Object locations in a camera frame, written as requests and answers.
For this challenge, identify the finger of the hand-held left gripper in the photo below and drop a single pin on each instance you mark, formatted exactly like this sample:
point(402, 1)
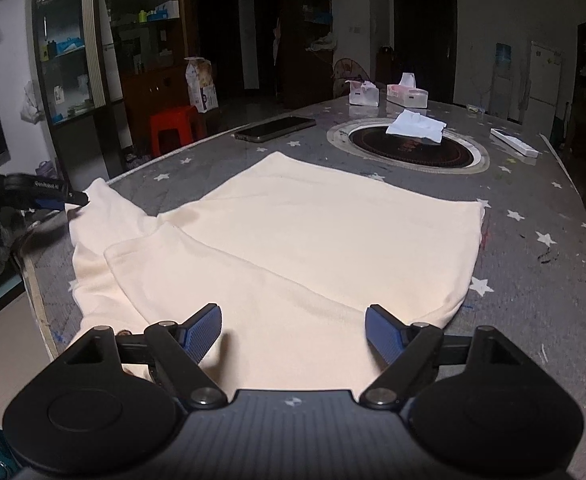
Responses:
point(75, 199)

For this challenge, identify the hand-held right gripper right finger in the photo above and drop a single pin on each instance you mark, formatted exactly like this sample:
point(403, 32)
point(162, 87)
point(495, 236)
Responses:
point(383, 334)

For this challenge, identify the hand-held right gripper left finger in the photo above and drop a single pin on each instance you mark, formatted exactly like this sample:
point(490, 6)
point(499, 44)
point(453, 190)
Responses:
point(203, 331)

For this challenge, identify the cream knit garment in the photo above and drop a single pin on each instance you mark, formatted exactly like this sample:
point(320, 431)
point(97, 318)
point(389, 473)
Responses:
point(323, 240)

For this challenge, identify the white plastic bag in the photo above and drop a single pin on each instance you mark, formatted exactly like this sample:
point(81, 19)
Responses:
point(30, 105)

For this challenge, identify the red plastic stool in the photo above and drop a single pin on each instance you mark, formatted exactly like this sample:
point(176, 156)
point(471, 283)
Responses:
point(173, 120)

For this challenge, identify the arched wooden cabinet unit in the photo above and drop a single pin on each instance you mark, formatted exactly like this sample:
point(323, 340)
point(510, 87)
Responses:
point(148, 90)

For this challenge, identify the white printed paper sack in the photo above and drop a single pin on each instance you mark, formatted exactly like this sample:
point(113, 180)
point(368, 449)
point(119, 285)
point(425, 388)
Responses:
point(202, 87)

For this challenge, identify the round built-in induction cooker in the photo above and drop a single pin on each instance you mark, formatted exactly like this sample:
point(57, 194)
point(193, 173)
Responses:
point(413, 155)

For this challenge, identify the white paper towel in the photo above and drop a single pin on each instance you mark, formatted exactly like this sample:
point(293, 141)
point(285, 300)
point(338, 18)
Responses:
point(415, 127)

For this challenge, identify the black smartphone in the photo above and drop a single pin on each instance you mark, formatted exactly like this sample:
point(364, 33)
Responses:
point(273, 130)

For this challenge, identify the white remote control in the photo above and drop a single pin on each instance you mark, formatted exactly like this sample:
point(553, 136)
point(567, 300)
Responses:
point(515, 142)

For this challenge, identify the pink tissue box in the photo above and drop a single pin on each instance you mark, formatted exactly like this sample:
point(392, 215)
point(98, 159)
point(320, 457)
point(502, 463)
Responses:
point(408, 96)

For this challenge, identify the white tissue pack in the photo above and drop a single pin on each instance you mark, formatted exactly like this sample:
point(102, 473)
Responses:
point(363, 95)

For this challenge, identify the small blue white packet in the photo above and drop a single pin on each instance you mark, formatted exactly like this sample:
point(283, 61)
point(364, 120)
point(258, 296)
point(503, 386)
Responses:
point(475, 109)

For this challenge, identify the pink hanging garment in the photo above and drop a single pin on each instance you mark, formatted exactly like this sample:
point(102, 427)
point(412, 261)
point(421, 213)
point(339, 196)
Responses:
point(275, 37)

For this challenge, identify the pink children's play tent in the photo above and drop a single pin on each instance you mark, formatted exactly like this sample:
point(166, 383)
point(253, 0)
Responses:
point(345, 72)

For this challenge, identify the water dispenser with blue bottle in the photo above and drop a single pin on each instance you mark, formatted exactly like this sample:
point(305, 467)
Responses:
point(503, 85)

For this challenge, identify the dark wooden door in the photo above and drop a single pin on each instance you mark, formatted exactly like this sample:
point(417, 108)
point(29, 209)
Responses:
point(423, 45)

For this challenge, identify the white refrigerator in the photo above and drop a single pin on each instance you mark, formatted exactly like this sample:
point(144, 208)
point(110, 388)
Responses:
point(543, 85)

